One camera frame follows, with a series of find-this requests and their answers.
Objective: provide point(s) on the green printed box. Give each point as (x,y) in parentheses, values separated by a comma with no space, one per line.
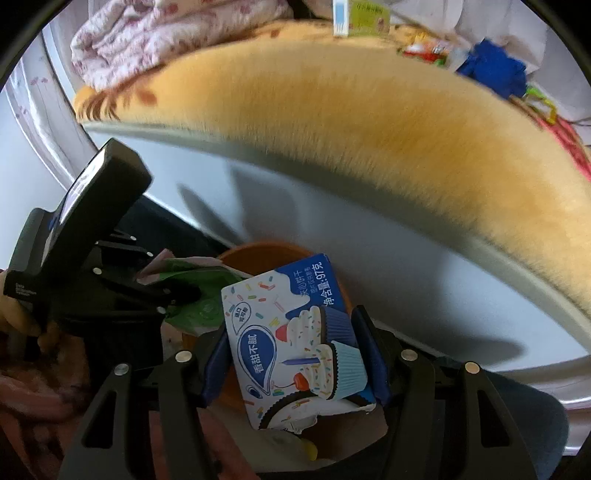
(369,14)

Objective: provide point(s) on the pink floral white quilt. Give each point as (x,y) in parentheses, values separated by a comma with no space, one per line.
(161,32)

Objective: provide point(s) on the yellow floral fleece blanket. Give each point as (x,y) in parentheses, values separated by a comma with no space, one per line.
(323,115)

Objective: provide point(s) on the yellow plastic item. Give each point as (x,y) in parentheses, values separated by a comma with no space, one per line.
(300,447)

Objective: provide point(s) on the grey bed base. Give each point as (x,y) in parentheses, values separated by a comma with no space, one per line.
(369,240)

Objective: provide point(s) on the white blue slim box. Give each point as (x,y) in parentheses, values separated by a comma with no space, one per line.
(340,18)

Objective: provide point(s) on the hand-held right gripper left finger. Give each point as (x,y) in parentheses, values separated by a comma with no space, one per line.
(214,369)

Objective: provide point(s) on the blue white cookie box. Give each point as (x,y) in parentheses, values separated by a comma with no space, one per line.
(286,350)

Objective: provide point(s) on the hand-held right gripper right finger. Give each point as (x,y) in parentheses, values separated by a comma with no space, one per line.
(369,355)

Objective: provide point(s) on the person's pink patterned clothing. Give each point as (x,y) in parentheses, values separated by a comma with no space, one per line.
(32,401)

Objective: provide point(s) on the green white wrapper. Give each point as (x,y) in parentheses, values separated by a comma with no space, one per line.
(203,277)

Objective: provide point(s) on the blue cloth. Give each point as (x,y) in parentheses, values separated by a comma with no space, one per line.
(494,69)

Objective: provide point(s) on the red snack packet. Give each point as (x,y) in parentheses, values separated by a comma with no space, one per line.
(427,50)

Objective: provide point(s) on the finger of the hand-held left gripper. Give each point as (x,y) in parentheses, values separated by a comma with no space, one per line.
(124,254)
(152,295)

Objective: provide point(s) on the orange waste bin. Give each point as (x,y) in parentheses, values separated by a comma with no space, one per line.
(268,256)

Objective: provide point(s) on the person's left hand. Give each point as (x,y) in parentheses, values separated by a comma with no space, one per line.
(18,318)

